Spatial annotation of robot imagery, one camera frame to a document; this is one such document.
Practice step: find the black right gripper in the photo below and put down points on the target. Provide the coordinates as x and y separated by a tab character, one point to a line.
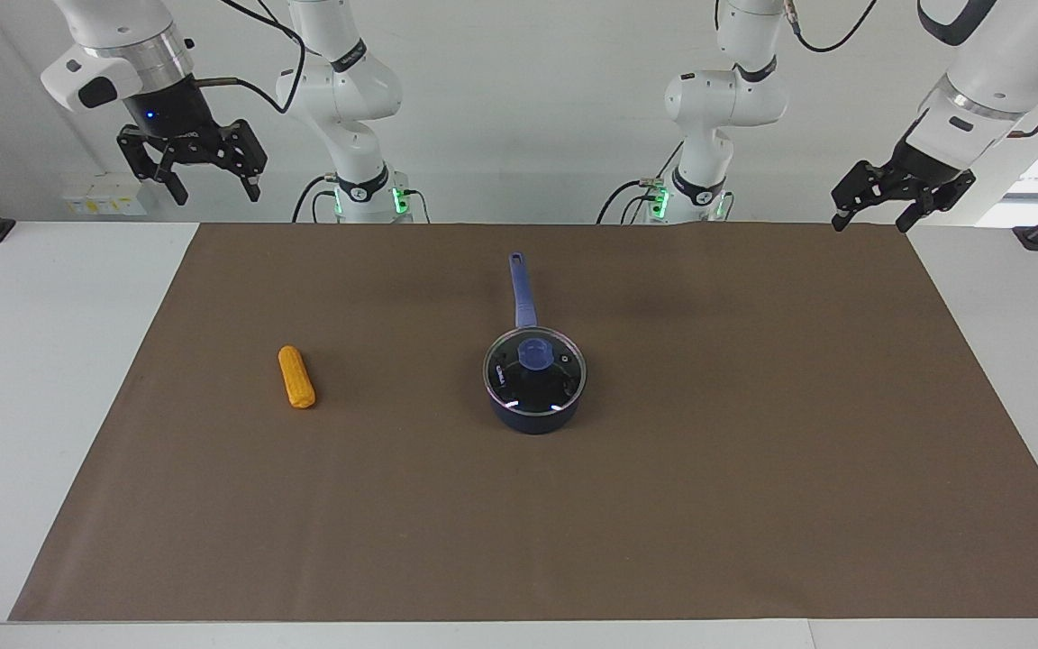
168	113

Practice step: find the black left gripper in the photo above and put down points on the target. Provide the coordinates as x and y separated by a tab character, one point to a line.
924	167

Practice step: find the yellow corn cob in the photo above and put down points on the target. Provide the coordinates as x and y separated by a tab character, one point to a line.
296	377

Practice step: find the glass lid with blue knob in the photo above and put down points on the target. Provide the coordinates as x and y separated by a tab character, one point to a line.
535	356

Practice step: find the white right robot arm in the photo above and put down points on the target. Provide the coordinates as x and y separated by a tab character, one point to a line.
348	90

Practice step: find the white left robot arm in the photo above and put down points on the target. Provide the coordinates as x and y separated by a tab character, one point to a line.
726	99

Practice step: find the brown table mat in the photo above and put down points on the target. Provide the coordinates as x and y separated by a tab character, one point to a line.
519	523

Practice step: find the white wall socket box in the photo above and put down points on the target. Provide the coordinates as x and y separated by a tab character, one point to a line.
104	196

